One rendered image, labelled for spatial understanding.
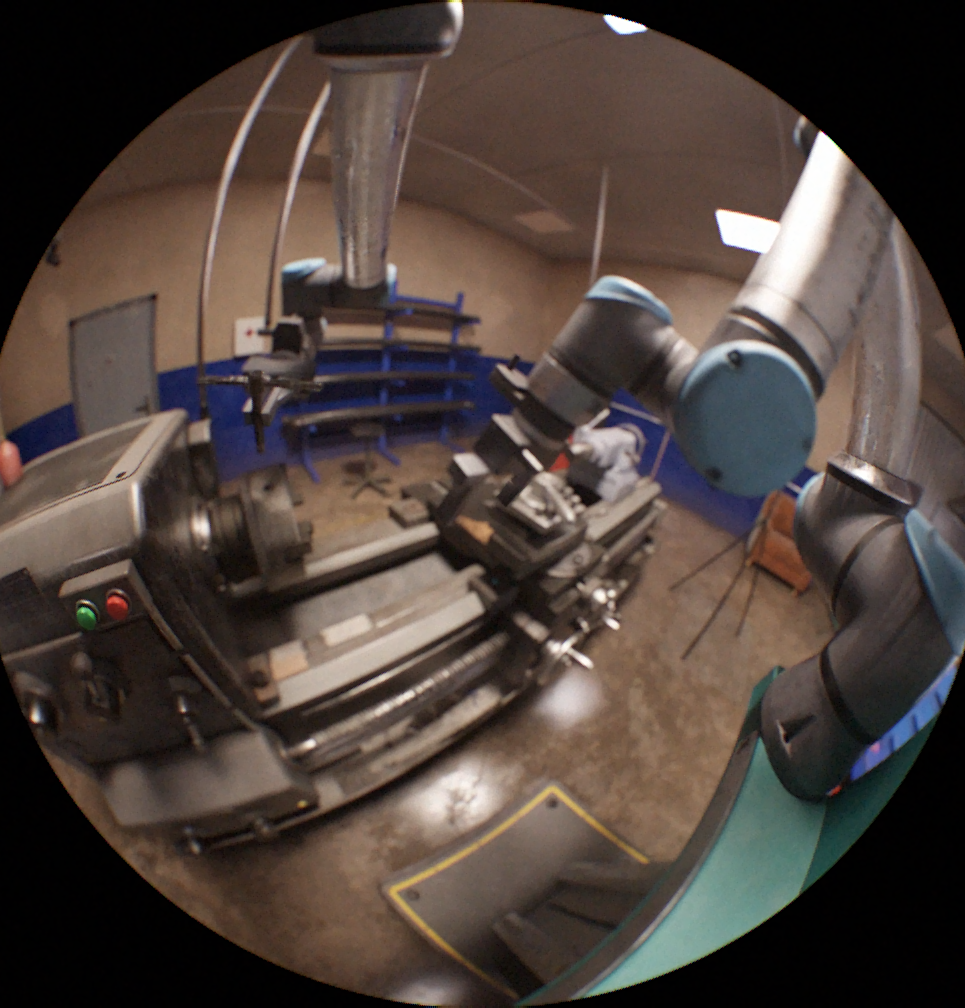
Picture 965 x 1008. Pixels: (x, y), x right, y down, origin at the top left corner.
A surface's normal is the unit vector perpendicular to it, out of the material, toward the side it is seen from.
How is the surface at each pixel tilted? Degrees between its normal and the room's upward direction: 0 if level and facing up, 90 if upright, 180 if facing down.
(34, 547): 45
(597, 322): 83
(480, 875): 0
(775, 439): 94
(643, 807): 0
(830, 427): 90
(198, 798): 32
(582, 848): 0
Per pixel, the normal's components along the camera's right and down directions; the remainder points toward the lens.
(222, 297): 0.66, 0.44
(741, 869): 0.14, -0.86
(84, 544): 0.57, -0.30
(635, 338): -0.37, 0.27
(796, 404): -0.49, 0.43
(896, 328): -0.83, 0.24
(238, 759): 0.47, -0.50
